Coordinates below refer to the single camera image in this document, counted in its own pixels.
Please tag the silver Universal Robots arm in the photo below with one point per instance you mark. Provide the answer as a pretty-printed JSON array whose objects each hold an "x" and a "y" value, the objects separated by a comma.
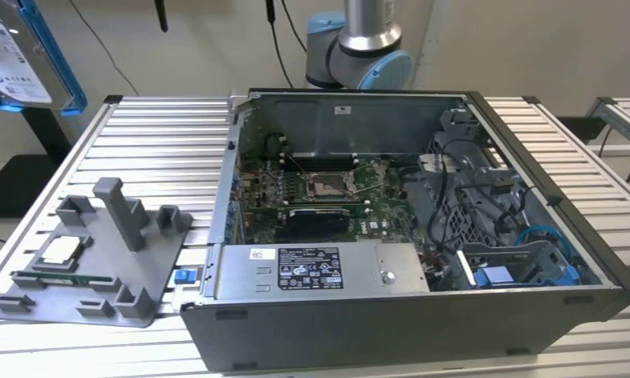
[{"x": 370, "y": 23}]

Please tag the black graphics card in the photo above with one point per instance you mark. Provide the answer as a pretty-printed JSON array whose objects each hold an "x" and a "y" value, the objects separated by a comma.
[{"x": 317, "y": 222}]

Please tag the black RAM slot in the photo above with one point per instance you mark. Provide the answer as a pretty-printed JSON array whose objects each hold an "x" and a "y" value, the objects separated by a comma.
[
  {"x": 320, "y": 165},
  {"x": 320, "y": 158}
]

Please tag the hard disk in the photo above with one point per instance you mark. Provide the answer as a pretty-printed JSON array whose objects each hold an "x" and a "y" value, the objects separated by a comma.
[{"x": 11, "y": 59}]

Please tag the silver CPU chip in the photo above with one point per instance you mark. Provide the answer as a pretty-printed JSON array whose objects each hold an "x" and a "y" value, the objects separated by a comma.
[{"x": 66, "y": 251}]

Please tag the black open PC case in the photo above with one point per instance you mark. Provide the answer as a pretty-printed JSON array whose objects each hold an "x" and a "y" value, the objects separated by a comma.
[{"x": 373, "y": 334}]

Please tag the green RAM stick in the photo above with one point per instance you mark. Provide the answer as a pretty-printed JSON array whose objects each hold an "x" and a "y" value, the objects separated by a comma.
[{"x": 65, "y": 278}]

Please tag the CPU socket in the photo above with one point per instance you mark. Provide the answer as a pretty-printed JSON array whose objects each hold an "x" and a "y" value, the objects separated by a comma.
[{"x": 326, "y": 185}]

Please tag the blue case latch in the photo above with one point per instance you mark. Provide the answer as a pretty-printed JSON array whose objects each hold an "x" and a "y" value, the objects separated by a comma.
[{"x": 184, "y": 276}]

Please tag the silver power supply unit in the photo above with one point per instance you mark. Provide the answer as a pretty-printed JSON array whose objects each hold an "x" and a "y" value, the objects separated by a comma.
[{"x": 241, "y": 275}]

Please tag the black stand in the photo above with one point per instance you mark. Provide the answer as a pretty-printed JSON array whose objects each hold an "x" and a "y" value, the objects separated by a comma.
[{"x": 41, "y": 130}]

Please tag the black box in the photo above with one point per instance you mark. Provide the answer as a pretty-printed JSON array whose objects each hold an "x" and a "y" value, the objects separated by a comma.
[{"x": 582, "y": 128}]

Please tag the grey parts rack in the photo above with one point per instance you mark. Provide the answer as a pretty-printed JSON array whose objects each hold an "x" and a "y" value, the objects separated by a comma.
[{"x": 100, "y": 260}]

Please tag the blue disk bay carrier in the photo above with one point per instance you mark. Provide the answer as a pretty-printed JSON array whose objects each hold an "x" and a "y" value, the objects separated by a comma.
[{"x": 496, "y": 275}]

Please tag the green motherboard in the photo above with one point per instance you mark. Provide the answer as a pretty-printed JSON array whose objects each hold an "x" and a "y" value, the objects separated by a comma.
[{"x": 388, "y": 212}]

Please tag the grey metal drive cage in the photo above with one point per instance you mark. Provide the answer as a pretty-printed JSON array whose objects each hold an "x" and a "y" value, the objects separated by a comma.
[{"x": 477, "y": 197}]

